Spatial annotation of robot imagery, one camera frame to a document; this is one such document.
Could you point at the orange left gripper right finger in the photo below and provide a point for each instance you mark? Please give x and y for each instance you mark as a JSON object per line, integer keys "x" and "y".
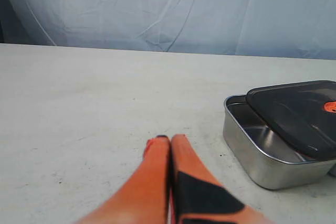
{"x": 198, "y": 197}

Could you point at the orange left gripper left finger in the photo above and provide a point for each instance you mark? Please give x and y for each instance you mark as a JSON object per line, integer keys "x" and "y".
{"x": 144, "y": 197}

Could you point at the dark lid with orange seal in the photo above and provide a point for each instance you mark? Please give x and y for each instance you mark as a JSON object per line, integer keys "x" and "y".
{"x": 302, "y": 114}

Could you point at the steel two-compartment lunch box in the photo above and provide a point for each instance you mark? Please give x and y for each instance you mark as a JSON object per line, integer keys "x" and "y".
{"x": 266, "y": 158}

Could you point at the white backdrop cloth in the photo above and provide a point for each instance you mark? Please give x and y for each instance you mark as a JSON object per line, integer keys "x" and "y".
{"x": 279, "y": 28}

